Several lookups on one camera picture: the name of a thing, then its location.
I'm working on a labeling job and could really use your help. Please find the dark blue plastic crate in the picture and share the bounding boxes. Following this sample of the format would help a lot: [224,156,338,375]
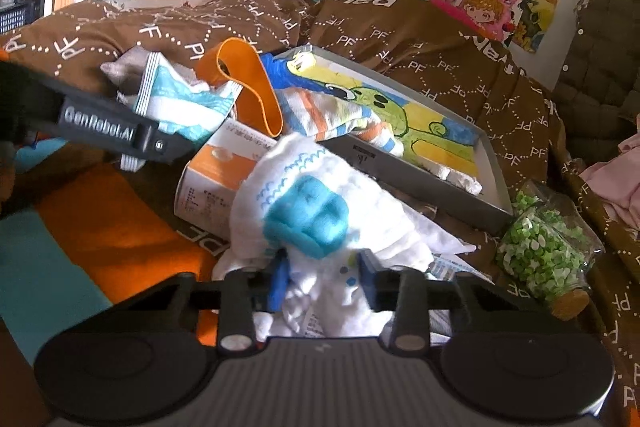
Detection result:
[0,0,48,35]

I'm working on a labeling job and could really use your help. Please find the orange white carton box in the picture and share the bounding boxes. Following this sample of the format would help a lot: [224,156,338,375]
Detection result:
[173,119,281,228]

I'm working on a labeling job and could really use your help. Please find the bag of green white pellets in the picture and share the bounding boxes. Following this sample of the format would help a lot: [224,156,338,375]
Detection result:
[495,189,606,322]

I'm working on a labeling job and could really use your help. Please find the cartoon drawing sheet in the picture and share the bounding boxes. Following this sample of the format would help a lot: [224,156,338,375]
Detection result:
[262,52,483,168]

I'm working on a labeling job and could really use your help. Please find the white tissue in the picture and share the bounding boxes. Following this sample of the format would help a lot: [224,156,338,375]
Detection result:
[425,157,485,196]

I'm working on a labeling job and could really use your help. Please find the dark green padded jacket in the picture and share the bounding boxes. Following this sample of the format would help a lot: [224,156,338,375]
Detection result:
[552,0,640,168]

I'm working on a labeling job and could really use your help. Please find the orange teal striped blanket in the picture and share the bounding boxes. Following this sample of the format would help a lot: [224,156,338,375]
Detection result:
[0,142,221,353]

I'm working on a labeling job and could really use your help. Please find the white diaper with blue patch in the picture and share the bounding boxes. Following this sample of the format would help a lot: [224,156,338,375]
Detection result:
[212,133,478,340]

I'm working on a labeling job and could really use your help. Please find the white flat carton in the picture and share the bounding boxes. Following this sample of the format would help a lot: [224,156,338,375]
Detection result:
[429,253,483,282]

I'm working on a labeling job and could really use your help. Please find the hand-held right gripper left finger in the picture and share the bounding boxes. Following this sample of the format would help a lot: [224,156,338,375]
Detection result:
[112,249,292,354]

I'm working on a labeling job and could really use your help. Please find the orange elastic band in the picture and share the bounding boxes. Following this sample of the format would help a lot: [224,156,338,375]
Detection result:
[194,38,285,138]

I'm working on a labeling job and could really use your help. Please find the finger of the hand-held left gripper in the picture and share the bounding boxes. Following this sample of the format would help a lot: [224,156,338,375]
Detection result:
[0,61,197,165]

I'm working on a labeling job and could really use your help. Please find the orange blue striped white cloth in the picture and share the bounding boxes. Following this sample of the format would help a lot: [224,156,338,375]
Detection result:
[272,87,406,158]

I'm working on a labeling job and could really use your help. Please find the pink cloth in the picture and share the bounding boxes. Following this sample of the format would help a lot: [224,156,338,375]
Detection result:
[580,117,640,230]

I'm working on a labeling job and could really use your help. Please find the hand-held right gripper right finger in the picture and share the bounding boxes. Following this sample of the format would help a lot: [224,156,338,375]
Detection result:
[357,249,506,355]

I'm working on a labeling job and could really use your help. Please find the brown printed quilt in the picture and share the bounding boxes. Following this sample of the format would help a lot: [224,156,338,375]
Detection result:
[0,0,640,408]

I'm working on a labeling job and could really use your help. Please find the grey cloth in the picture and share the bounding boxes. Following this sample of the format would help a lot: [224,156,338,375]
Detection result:
[100,46,161,95]

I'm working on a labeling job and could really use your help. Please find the grey tray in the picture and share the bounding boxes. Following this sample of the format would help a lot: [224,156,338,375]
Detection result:
[260,44,516,235]

